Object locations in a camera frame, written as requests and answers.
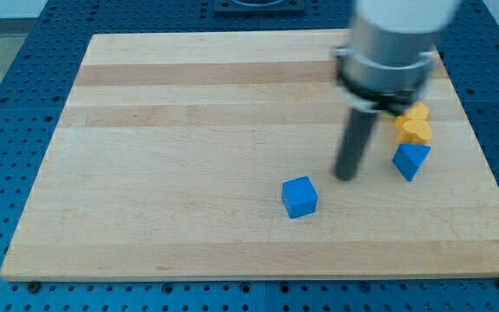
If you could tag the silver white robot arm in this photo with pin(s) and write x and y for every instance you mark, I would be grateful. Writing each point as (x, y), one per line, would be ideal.
(384, 65)

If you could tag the wooden board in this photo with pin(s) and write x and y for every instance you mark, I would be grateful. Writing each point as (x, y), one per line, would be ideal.
(168, 160)

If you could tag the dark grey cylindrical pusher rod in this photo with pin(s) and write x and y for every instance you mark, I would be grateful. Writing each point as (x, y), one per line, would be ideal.
(357, 133)

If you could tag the black gripper mounting flange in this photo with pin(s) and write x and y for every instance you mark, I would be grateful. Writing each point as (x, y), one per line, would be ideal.
(394, 102)

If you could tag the yellow star block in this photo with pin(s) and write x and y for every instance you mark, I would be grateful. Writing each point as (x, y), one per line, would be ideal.
(418, 111)

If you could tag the blue triangular prism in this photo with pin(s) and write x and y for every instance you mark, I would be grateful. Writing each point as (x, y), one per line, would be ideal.
(409, 158)

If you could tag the yellow heart block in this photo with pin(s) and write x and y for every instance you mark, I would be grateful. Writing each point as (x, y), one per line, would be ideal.
(417, 132)

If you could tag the blue cube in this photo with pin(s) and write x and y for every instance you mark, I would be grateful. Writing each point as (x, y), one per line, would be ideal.
(299, 197)

